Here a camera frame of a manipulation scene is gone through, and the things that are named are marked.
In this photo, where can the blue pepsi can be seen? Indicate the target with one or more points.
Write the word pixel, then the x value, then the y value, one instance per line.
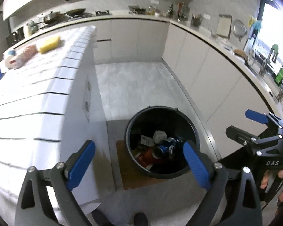
pixel 168 149

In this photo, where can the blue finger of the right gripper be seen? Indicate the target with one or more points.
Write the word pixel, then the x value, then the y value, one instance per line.
pixel 258 117
pixel 240 136

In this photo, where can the crumpled white paper trash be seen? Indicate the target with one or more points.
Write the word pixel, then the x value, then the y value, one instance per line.
pixel 159 136

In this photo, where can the covered grey cooking pot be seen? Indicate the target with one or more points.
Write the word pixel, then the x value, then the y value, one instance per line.
pixel 54 17

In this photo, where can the white checkered tablecloth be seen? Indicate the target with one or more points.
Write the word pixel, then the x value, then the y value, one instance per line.
pixel 33 101

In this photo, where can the chrome sink faucet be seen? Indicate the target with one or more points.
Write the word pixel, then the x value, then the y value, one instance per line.
pixel 269 63

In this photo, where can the white label paper trash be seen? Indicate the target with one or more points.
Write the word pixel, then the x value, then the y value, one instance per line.
pixel 146 141

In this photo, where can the black shoe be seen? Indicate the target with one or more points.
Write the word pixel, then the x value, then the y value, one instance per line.
pixel 140 219

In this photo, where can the round metal strainer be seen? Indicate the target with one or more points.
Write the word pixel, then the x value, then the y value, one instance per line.
pixel 239 29

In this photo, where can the knife block with utensils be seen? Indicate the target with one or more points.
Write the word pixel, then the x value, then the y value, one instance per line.
pixel 196 20

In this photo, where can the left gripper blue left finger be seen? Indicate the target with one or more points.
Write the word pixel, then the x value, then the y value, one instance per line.
pixel 77 164

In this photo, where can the black round trash bin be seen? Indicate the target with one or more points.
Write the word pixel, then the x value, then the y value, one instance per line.
pixel 160 118

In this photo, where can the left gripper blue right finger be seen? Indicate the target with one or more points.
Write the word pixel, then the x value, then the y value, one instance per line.
pixel 209 175

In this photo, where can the blue patterned paper cup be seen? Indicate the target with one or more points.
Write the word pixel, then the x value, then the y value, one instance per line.
pixel 9 54

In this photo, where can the orange wrapper trash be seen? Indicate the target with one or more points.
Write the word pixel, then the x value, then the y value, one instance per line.
pixel 147 158

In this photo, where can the white cutting board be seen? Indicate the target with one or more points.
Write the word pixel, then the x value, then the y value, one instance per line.
pixel 224 26

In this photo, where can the brown cardboard mat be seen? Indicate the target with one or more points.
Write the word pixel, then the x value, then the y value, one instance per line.
pixel 132 178

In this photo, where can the yellow sponge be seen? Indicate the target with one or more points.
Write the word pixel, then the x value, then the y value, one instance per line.
pixel 50 44

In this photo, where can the black wok on stove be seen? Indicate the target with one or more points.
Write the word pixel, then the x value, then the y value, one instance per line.
pixel 76 12

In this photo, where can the right hand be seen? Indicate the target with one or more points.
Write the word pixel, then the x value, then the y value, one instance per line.
pixel 277 183

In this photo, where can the red white carton box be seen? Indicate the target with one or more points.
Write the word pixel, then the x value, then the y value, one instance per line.
pixel 18 60

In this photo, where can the wall power socket panel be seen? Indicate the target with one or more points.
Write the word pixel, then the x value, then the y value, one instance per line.
pixel 87 98

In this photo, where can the black microwave oven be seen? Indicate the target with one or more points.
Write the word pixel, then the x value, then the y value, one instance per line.
pixel 15 37

